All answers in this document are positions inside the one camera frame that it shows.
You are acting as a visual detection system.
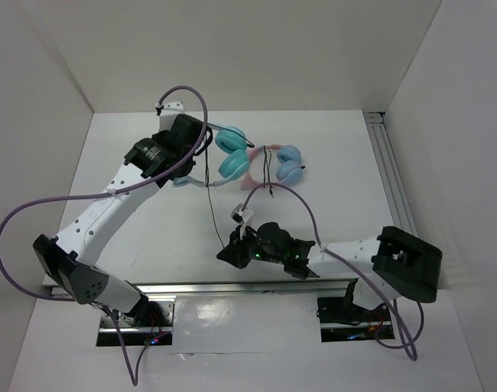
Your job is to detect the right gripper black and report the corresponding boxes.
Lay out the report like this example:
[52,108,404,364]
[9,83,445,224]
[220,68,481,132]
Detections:
[218,223,286,268]

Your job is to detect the black headphone audio cable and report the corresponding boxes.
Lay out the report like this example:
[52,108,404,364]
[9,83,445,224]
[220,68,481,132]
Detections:
[202,126,257,251]

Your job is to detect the teal cat-ear headphones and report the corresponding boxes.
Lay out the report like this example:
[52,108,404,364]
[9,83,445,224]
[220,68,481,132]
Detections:
[172,123,255,188]

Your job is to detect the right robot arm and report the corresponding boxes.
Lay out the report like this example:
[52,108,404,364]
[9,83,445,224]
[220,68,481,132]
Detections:
[216,222,442,320]

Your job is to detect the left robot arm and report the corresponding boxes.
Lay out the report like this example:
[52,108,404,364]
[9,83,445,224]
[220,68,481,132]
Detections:
[33,113,203,326]

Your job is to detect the pink blue cat-ear headphones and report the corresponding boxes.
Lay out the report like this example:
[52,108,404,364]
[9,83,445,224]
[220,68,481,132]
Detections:
[240,144,306,190]

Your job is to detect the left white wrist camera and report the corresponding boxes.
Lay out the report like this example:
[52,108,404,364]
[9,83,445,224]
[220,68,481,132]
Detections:
[155,100,184,131]

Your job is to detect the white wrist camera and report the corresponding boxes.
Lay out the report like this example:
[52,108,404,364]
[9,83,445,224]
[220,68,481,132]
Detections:
[231,203,254,239]
[155,100,184,131]

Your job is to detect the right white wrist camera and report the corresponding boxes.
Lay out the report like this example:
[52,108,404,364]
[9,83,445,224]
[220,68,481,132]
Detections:
[231,203,254,239]

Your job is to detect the aluminium front rail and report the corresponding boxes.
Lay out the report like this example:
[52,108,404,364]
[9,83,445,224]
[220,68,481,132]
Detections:
[42,277,359,299]

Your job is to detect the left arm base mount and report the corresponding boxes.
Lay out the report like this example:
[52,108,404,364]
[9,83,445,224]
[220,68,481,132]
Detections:
[96,295,175,347]

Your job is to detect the aluminium side rail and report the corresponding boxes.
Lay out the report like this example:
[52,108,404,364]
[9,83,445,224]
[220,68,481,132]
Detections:
[363,112,419,237]

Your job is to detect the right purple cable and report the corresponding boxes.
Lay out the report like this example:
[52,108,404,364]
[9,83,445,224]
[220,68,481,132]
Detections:
[242,183,425,361]

